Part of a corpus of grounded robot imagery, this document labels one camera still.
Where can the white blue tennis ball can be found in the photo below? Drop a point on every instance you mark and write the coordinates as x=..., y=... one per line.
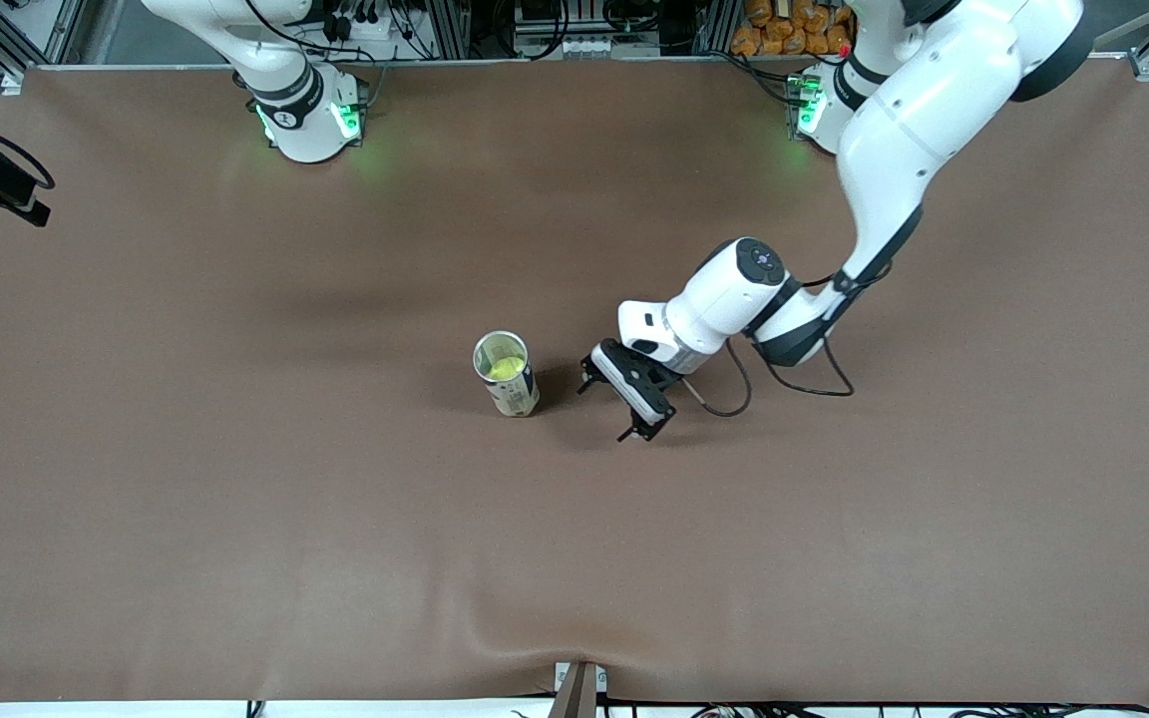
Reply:
x=520, y=394

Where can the yellow tennis ball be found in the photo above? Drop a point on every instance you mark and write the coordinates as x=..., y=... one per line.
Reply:
x=505, y=369

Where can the brown table mat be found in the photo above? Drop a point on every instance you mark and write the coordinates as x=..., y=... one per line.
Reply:
x=535, y=548

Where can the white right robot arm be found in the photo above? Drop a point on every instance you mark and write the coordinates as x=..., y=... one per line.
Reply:
x=305, y=130

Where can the aluminium frame post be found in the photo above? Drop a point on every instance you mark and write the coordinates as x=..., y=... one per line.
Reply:
x=445, y=30
x=714, y=25

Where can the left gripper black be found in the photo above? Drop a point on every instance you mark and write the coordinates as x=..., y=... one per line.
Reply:
x=671, y=382

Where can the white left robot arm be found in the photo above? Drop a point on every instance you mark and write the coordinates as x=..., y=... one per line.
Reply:
x=934, y=110

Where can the metal table clamp bracket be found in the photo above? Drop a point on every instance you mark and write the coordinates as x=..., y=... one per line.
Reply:
x=574, y=693

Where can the white electrical connector block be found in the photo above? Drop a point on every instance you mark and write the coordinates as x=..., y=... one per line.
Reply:
x=565, y=47

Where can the orange objects pile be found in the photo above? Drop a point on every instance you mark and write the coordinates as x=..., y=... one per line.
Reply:
x=784, y=35

